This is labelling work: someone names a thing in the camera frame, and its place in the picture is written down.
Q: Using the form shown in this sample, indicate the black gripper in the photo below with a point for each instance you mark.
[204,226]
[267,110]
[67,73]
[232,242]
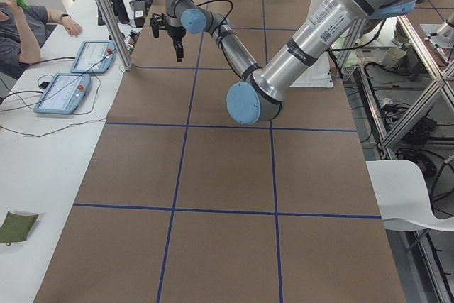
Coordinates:
[175,35]

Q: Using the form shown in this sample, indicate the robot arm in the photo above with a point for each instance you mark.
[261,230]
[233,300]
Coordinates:
[260,93]

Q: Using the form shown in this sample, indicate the black water bottle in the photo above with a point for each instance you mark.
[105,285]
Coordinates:
[120,11]

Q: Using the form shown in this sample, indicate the upper blue teach pendant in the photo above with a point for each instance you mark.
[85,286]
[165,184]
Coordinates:
[94,56]

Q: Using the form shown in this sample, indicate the blue teach pendant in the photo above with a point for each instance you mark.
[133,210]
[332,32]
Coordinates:
[94,56]
[64,94]

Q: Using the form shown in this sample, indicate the lower blue teach pendant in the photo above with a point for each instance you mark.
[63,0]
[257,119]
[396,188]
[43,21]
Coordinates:
[64,94]

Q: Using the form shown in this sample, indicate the seated person grey shirt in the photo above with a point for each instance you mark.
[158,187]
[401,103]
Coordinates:
[23,33]

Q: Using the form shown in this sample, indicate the green cloth pouch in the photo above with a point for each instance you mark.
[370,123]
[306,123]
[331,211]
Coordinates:
[16,227]

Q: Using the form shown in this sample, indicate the white plastic chair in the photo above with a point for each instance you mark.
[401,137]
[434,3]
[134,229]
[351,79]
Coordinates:
[402,196]

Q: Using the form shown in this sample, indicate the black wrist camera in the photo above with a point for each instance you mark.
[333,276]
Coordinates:
[158,23]

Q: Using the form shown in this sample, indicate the aluminium frame post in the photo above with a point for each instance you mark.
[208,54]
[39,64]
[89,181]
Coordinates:
[115,33]

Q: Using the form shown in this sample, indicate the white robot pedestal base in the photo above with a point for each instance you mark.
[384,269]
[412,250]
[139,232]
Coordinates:
[319,74]

